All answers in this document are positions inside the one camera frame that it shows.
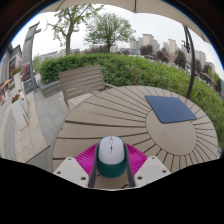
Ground round leafy green tree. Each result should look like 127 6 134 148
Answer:
84 12 137 54

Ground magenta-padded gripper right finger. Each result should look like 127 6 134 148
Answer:
123 143 172 189

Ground dark curved umbrella pole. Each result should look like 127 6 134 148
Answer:
182 25 196 100

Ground tall grey sign pillar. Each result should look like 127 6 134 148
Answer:
21 21 43 95

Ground white planter with flowers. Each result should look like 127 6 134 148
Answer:
11 67 24 92
10 93 30 131

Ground green trimmed hedge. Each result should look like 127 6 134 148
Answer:
38 52 224 148

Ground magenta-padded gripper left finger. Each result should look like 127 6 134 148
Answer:
52 143 100 189

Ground distant high-rise buildings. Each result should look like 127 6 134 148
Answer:
129 33 217 74

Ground tall thin-crowned tree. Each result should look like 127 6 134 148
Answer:
46 3 105 56

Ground beige patio umbrella canopy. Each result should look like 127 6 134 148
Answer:
41 0 212 44

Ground dark blue square mouse pad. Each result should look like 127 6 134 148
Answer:
144 94 198 124

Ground beige slatted outdoor chair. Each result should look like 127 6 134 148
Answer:
58 64 116 108

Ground white and teal computer mouse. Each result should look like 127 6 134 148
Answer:
95 135 128 179

